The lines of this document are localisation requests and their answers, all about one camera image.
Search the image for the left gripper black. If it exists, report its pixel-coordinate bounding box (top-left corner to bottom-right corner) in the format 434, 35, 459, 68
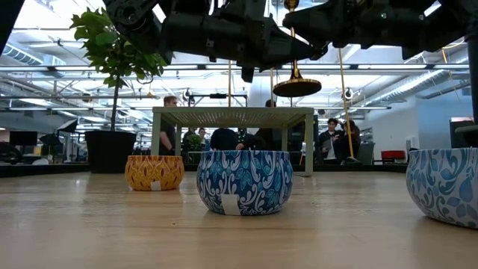
160, 0, 330, 84

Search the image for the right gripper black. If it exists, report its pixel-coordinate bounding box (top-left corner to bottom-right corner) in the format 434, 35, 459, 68
282, 0, 445, 59

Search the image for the short brass candlestick holder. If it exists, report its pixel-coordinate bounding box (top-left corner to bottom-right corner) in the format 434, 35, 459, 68
227, 59, 233, 108

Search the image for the dark blue floral candle tin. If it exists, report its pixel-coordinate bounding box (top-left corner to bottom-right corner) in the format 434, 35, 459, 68
196, 149, 294, 217

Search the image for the orange patterned candle tin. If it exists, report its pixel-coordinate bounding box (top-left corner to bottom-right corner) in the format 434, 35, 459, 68
124, 155, 185, 192

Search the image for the light blue floral candle tin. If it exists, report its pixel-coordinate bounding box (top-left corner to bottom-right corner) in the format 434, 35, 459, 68
406, 147, 478, 229

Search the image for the black overhead bar rig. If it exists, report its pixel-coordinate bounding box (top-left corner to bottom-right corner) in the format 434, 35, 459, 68
187, 93, 249, 108

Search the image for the green perforated metal shelf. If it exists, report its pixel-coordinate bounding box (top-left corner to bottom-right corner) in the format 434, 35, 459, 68
150, 106, 315, 178

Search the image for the person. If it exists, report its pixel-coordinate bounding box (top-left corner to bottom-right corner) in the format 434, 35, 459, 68
181, 127, 198, 152
159, 95, 179, 156
197, 127, 211, 152
338, 119, 362, 162
255, 99, 278, 152
318, 117, 341, 165
209, 128, 240, 152

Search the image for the grey chair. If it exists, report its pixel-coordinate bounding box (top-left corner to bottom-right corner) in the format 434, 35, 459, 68
357, 143, 376, 165

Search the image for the small green plant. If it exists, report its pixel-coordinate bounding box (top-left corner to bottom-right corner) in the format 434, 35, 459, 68
186, 133, 203, 153

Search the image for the red seat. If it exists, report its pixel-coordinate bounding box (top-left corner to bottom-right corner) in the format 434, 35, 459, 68
380, 149, 406, 164

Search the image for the leafy green plant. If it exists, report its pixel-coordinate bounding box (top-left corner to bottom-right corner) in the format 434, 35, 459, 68
69, 7, 169, 132

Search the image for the dark cabinet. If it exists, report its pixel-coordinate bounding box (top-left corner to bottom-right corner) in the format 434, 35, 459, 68
450, 117, 475, 149

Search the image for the black plant pot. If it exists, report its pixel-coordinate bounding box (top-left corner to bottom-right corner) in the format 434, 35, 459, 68
84, 130, 137, 174

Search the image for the black lamp shade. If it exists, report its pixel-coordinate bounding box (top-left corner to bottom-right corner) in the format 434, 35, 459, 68
55, 119, 79, 135

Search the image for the black monitor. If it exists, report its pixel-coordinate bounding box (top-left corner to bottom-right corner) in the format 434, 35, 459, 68
9, 131, 38, 147

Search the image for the yellow hanging cord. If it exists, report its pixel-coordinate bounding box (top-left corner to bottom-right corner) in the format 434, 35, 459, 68
337, 47, 361, 164

